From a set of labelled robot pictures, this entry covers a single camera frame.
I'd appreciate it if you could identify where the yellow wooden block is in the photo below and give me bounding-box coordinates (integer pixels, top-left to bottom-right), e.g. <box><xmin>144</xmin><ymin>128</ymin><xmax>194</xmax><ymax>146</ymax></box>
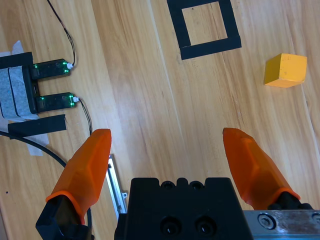
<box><xmin>263</xmin><ymin>52</ymin><xmax>308</xmax><ymax>89</ymax></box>

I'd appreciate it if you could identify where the thick black hub cable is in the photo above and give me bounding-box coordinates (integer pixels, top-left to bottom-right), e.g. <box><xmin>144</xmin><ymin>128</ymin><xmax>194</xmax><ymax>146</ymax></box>
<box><xmin>0</xmin><ymin>130</ymin><xmax>94</xmax><ymax>236</ymax></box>

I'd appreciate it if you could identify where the black tape square outline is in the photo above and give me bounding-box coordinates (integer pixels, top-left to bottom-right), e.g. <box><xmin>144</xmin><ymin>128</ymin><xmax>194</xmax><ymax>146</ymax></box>
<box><xmin>166</xmin><ymin>0</ymin><xmax>243</xmax><ymax>61</ymax></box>

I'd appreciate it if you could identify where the thin black dongle wire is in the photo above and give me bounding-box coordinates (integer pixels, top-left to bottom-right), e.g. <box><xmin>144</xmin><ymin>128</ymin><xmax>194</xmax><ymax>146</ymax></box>
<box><xmin>46</xmin><ymin>0</ymin><xmax>77</xmax><ymax>71</ymax></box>
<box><xmin>73</xmin><ymin>96</ymin><xmax>94</xmax><ymax>135</ymax></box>

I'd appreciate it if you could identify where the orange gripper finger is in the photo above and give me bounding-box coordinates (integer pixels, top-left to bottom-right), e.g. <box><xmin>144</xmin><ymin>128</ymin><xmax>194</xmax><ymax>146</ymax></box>
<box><xmin>35</xmin><ymin>128</ymin><xmax>112</xmax><ymax>240</ymax></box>
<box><xmin>222</xmin><ymin>127</ymin><xmax>313</xmax><ymax>211</ymax></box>

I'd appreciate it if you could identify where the silver aluminium bracket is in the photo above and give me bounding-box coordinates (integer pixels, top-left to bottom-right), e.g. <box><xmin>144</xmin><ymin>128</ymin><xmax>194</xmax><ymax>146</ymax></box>
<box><xmin>104</xmin><ymin>153</ymin><xmax>129</xmax><ymax>222</ymax></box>

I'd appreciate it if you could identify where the black tape strip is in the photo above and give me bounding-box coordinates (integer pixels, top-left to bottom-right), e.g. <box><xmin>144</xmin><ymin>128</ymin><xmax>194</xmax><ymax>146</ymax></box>
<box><xmin>0</xmin><ymin>51</ymin><xmax>34</xmax><ymax>70</ymax></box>
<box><xmin>7</xmin><ymin>114</ymin><xmax>68</xmax><ymax>138</ymax></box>

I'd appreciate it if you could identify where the black dongle with green lights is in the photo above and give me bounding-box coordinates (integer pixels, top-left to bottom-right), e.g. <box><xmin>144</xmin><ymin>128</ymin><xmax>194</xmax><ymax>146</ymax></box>
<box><xmin>34</xmin><ymin>91</ymin><xmax>77</xmax><ymax>112</ymax></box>
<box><xmin>31</xmin><ymin>58</ymin><xmax>71</xmax><ymax>79</ymax></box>

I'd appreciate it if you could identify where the white masking tape piece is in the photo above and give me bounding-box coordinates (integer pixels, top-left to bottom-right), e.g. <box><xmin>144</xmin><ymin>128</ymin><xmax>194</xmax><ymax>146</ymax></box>
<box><xmin>24</xmin><ymin>133</ymin><xmax>50</xmax><ymax>158</ymax></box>
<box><xmin>9</xmin><ymin>39</ymin><xmax>26</xmax><ymax>56</ymax></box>

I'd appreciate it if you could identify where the black USB hub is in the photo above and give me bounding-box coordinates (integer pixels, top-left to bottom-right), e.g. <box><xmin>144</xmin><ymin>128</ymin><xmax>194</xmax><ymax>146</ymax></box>
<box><xmin>21</xmin><ymin>64</ymin><xmax>40</xmax><ymax>115</ymax></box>

